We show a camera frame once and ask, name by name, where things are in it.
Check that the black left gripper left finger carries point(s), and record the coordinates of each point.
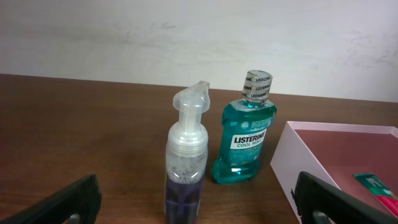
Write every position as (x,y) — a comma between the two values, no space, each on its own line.
(82,198)

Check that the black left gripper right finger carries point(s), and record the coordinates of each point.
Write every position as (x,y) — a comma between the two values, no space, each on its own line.
(319,202)

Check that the pink cardboard box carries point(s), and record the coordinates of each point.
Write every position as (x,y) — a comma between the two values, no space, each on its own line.
(335,153)

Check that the clear foam pump bottle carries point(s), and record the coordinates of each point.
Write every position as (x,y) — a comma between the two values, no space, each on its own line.
(186,155)

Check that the red green toothpaste tube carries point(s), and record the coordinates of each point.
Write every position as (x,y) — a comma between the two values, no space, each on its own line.
(379,190)

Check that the teal Listerine mouthwash bottle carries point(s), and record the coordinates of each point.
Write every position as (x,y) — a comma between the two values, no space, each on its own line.
(245,123)

